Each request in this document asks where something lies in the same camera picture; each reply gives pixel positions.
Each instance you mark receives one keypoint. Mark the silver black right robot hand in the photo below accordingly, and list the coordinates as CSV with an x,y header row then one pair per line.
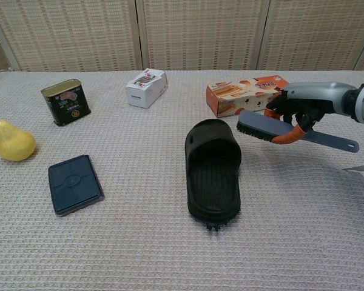
x,y
318,95

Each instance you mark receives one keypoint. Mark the grey cleaning brush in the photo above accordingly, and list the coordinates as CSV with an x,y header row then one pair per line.
x,y
261,122

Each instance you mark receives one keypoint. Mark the black rubber slipper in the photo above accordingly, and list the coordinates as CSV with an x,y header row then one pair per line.
x,y
210,131

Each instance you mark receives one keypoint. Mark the woven bamboo screen panel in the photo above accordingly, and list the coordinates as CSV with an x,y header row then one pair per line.
x,y
315,33
203,33
66,33

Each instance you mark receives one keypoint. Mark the orange snack cake box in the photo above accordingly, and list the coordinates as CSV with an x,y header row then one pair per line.
x,y
236,97

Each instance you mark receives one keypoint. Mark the white playing card box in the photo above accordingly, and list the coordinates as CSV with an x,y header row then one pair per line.
x,y
142,95

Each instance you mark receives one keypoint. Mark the beige waffle weave tablecloth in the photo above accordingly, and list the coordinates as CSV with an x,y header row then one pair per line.
x,y
139,248

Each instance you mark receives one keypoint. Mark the black luncheon meat can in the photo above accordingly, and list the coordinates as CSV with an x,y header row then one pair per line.
x,y
68,104

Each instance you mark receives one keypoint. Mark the dark blue rectangular lid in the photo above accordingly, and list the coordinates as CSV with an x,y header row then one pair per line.
x,y
74,185

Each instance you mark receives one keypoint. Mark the yellow pear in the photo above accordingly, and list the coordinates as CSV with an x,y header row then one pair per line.
x,y
13,145

